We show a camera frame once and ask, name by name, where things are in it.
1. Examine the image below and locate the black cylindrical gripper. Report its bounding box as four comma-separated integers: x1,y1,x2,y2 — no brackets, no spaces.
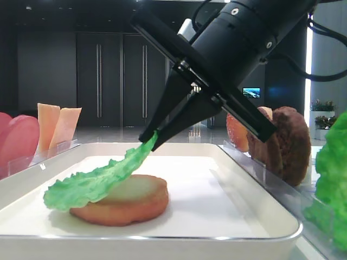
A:
130,1,317,151

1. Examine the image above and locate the green lettuce leaf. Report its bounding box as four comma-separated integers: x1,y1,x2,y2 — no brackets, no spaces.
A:
43,131,158,211
304,112,346,251

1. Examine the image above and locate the upright bread slice in rack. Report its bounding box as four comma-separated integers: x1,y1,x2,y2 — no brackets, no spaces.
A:
226,114,249,152

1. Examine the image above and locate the front brown meat patty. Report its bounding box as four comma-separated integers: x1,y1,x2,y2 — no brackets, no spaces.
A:
247,132,284,178

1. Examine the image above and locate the brown meat patty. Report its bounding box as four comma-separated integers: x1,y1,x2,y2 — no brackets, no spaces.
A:
273,106,311,186
247,132,284,178

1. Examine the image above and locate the round bread slice on tray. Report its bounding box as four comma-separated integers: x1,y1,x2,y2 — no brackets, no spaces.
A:
69,174,169,226

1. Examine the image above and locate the rear brown meat patty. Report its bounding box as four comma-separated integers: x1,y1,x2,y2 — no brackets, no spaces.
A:
273,106,311,186

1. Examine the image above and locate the right orange cheese slice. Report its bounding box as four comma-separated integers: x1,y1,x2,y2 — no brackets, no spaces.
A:
48,108,82,158

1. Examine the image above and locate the orange cheese slice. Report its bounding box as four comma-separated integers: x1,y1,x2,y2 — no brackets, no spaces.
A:
37,103,61,152
48,108,82,158

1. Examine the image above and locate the left orange cheese slice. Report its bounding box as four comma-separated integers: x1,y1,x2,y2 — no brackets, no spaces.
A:
37,103,61,152

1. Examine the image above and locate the front red tomato slice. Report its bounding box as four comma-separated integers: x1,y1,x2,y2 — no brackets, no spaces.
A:
1,115,40,179

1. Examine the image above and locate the red tomato slice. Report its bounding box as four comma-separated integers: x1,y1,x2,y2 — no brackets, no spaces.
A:
1,112,13,154
1,115,40,179

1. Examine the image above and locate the rear red tomato slice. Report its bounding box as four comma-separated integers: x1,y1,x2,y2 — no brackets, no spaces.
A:
1,112,13,154

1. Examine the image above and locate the white rectangular tray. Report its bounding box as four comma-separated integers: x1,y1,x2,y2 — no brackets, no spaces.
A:
1,143,303,259

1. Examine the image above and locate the potted plant with flowers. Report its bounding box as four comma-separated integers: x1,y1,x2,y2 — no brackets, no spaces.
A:
311,99,337,129

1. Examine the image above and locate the right clear acrylic rack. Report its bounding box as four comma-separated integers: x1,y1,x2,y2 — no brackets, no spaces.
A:
220,141,346,259

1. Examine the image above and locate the clear acrylic rack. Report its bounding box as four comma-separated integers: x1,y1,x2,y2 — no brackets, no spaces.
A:
220,141,346,259
1,139,78,179

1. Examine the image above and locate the left clear acrylic rack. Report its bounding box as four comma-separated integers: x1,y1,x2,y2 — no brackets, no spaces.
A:
1,139,78,179

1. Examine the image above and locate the small wall screen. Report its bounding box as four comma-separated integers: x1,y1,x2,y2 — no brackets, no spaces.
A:
242,88,261,99

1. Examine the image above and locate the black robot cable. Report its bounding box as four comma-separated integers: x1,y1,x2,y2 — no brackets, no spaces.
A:
281,12,347,81

